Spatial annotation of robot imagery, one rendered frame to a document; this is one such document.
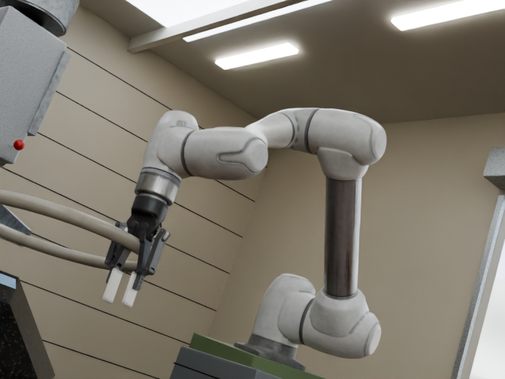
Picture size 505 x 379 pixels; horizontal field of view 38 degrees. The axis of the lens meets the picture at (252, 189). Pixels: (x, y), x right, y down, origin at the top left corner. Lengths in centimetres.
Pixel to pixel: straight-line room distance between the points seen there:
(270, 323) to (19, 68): 108
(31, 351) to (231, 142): 104
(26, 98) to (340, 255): 104
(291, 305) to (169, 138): 87
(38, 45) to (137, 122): 635
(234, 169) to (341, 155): 54
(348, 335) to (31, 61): 124
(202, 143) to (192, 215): 749
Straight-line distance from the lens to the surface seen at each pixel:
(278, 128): 196
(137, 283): 154
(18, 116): 229
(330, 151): 198
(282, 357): 230
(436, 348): 691
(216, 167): 151
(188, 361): 234
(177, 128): 160
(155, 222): 157
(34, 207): 150
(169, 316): 896
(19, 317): 224
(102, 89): 848
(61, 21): 236
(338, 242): 210
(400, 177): 795
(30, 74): 232
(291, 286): 230
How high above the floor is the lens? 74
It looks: 14 degrees up
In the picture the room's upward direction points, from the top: 20 degrees clockwise
